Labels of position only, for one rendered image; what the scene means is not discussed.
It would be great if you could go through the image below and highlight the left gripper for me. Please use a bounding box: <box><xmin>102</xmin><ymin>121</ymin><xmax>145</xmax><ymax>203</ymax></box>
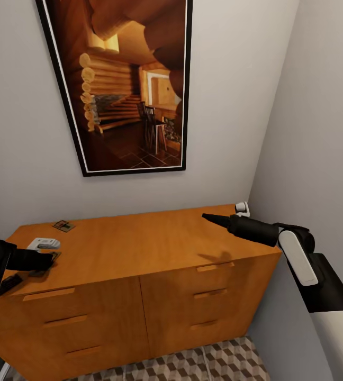
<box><xmin>14</xmin><ymin>249</ymin><xmax>53</xmax><ymax>271</ymax></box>

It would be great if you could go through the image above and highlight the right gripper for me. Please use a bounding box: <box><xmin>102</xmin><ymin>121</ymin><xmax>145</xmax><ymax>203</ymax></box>
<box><xmin>202</xmin><ymin>213</ymin><xmax>263</xmax><ymax>242</ymax></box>

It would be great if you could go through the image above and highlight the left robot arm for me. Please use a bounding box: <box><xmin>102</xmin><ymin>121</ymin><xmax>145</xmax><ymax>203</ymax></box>
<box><xmin>0</xmin><ymin>238</ymin><xmax>61</xmax><ymax>286</ymax></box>

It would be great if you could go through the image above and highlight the mousetrap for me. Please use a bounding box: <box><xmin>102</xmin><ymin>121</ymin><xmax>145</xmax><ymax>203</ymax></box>
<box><xmin>52</xmin><ymin>221</ymin><xmax>75</xmax><ymax>232</ymax></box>
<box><xmin>28</xmin><ymin>251</ymin><xmax>61</xmax><ymax>277</ymax></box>
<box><xmin>0</xmin><ymin>274</ymin><xmax>23</xmax><ymax>296</ymax></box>

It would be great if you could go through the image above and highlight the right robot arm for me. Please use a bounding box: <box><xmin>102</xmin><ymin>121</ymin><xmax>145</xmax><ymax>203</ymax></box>
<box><xmin>202</xmin><ymin>202</ymin><xmax>343</xmax><ymax>381</ymax></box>

